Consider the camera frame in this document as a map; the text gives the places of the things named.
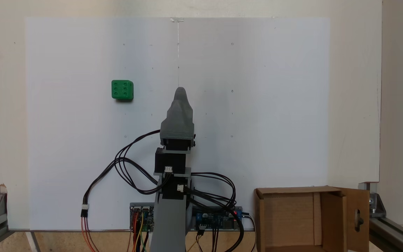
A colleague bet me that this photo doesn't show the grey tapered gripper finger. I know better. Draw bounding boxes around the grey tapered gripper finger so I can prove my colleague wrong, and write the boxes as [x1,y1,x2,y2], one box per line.
[167,87,193,118]

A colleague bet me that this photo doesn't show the green die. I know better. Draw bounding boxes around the green die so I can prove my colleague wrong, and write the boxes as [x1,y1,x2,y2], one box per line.
[111,80,134,101]

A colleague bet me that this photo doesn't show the blue circuit board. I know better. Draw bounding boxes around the blue circuit board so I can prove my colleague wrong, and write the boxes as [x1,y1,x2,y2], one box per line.
[191,206,244,231]

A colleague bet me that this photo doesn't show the white paper sheet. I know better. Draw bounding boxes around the white paper sheet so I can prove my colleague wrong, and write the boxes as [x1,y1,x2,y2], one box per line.
[25,17,179,231]

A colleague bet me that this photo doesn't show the brown cardboard box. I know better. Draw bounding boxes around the brown cardboard box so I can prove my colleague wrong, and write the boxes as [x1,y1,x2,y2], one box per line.
[254,185,370,252]

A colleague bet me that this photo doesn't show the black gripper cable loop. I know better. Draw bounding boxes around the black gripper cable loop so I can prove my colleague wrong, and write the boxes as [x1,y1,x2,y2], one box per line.
[113,129,170,195]

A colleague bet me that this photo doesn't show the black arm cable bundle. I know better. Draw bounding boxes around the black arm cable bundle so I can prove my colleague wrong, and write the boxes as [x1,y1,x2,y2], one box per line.
[184,171,257,252]

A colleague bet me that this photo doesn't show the yellow green jumper wires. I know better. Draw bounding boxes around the yellow green jumper wires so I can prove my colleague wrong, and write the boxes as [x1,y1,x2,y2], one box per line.
[127,209,150,252]

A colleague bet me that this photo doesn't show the black cable with white connector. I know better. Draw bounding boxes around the black cable with white connector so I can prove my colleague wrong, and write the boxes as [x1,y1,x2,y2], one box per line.
[80,157,160,218]

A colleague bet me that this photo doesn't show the red and orange wires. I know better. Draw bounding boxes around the red and orange wires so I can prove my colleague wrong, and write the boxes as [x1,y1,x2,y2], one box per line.
[80,216,99,252]

